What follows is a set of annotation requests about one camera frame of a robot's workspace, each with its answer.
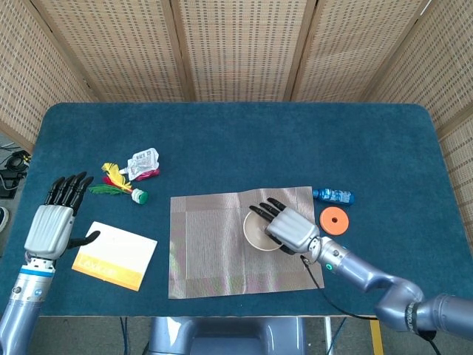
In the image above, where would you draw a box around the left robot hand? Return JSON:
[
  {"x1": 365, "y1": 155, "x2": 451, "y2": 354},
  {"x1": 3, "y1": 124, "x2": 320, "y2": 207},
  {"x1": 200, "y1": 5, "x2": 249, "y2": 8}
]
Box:
[{"x1": 24, "y1": 171, "x2": 101, "y2": 260}]

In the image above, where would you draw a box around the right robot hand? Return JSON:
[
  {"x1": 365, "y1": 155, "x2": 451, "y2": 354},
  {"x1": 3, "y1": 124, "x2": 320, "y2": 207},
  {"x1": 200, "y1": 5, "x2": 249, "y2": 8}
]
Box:
[{"x1": 248, "y1": 197, "x2": 321, "y2": 257}]

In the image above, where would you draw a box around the beige bowl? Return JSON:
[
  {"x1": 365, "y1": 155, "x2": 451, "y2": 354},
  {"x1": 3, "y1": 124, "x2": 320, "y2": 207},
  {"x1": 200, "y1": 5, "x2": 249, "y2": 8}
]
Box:
[{"x1": 242, "y1": 210, "x2": 285, "y2": 252}]

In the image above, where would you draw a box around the brown woven placemat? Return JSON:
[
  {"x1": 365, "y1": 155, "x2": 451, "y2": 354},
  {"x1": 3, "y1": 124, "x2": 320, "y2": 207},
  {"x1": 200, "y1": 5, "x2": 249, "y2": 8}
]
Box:
[{"x1": 168, "y1": 186, "x2": 326, "y2": 300}]

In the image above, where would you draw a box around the orange disc with hole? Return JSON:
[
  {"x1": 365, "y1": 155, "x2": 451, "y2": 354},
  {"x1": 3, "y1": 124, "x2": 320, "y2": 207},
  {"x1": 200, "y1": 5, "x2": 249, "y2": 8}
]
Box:
[{"x1": 319, "y1": 206, "x2": 350, "y2": 235}]

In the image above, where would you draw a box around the blue spray bottle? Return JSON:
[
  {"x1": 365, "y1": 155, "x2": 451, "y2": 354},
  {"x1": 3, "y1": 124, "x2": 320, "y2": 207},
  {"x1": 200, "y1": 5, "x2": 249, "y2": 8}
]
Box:
[{"x1": 312, "y1": 187, "x2": 355, "y2": 206}]

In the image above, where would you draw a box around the white and yellow book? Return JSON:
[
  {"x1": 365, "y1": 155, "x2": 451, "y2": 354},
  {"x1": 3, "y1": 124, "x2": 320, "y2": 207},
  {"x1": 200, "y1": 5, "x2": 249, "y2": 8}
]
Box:
[{"x1": 71, "y1": 220, "x2": 158, "y2": 293}]

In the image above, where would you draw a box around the feather shuttlecock with green base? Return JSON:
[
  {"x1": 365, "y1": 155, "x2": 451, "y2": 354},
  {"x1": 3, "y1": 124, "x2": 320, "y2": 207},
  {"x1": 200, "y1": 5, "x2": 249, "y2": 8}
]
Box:
[{"x1": 88, "y1": 162, "x2": 149, "y2": 206}]

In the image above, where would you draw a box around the blue carpet table cover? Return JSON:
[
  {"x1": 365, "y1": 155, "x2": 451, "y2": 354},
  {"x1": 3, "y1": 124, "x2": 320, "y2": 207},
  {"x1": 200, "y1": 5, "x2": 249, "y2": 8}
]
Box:
[{"x1": 0, "y1": 102, "x2": 473, "y2": 317}]

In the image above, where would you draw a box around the white table leg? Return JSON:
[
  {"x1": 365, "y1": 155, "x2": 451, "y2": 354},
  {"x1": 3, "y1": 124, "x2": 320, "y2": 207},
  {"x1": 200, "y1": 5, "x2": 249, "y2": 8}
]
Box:
[{"x1": 324, "y1": 316, "x2": 333, "y2": 355}]

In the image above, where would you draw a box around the crumpled silver and pink pouch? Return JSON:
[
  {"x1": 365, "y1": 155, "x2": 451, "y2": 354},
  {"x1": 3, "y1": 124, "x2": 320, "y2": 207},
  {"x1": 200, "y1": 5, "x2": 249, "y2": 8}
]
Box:
[{"x1": 118, "y1": 147, "x2": 162, "y2": 182}]

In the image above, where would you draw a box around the grey-blue robot torso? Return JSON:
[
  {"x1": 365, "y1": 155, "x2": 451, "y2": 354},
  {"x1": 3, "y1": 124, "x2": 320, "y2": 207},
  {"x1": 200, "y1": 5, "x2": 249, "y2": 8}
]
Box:
[{"x1": 146, "y1": 316, "x2": 307, "y2": 355}]

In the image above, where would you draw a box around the woven bamboo folding screen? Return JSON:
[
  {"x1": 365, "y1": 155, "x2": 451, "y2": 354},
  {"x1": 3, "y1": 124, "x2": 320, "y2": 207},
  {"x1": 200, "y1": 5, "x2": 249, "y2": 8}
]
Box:
[{"x1": 0, "y1": 0, "x2": 473, "y2": 245}]

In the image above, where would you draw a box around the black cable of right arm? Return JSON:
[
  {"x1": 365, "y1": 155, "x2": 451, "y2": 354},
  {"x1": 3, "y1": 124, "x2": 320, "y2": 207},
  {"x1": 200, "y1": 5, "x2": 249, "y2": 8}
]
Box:
[{"x1": 301, "y1": 254, "x2": 440, "y2": 355}]

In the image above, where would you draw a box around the black cables and adapter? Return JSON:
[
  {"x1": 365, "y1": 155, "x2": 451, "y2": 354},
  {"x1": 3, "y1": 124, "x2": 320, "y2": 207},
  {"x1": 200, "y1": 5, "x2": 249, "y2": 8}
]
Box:
[{"x1": 0, "y1": 146, "x2": 33, "y2": 199}]

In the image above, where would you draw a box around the thin blue cable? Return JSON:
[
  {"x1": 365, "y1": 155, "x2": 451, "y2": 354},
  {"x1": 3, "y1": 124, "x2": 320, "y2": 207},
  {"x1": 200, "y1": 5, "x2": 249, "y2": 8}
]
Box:
[{"x1": 330, "y1": 317, "x2": 348, "y2": 352}]

